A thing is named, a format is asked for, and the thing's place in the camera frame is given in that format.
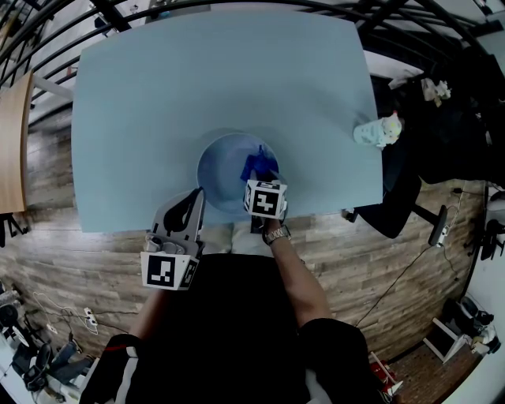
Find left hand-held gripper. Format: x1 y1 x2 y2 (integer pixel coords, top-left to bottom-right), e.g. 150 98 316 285
140 186 207 292

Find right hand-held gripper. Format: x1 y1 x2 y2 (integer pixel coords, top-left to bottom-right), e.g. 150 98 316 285
243 168 288 219

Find blue cloth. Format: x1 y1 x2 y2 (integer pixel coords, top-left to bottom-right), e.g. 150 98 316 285
240 144 277 182

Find big light blue plate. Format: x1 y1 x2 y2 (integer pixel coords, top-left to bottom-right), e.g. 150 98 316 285
196 133 280 214

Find person's left forearm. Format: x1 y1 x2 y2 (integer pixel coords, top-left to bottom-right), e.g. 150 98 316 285
128 290 170 340

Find person's right forearm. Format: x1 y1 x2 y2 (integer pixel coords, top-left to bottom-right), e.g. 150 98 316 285
270 234 335 331

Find silver wristwatch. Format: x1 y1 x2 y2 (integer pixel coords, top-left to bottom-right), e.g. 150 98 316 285
262 224 292 246

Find person's light trousers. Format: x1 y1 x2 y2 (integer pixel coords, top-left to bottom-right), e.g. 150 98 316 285
200 220 273 257

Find white patterned plush toy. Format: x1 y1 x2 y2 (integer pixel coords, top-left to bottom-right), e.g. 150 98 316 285
352 110 404 149

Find person's black shirt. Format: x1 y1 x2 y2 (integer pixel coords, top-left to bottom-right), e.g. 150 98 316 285
78 254 380 404

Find black office chair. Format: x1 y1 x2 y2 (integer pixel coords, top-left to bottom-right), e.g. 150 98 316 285
342 169 449 248
388 47 505 186
21 341 94 391

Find wooden desk with white legs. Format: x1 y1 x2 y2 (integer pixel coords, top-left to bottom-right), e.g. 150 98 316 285
0 69 35 214

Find small white bouquet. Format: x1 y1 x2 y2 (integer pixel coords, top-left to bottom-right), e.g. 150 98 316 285
421 77 453 107

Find light blue table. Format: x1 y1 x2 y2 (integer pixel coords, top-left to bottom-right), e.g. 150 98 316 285
0 0 505 80

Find black stand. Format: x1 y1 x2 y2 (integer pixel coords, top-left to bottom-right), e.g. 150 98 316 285
465 219 505 261

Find white open shelf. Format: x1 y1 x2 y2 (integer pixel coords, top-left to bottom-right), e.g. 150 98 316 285
422 317 473 364

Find black bag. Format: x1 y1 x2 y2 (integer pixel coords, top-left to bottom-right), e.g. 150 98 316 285
443 295 496 348

